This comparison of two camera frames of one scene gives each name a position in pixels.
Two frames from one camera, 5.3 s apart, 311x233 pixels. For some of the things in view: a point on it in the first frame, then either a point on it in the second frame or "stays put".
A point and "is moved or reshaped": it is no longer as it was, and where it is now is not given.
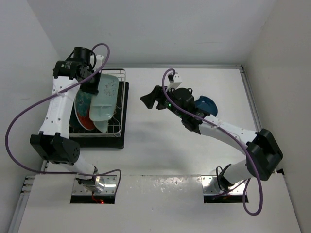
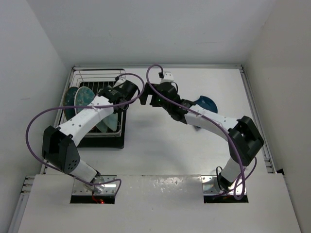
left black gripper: x=92 y=89 → x=116 y=111
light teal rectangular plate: x=102 y=125 stays put
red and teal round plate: x=82 y=104 stays put
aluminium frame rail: x=251 y=99 stays put
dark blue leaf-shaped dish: x=206 y=104 stays put
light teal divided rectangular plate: x=103 y=104 is moved or reshaped
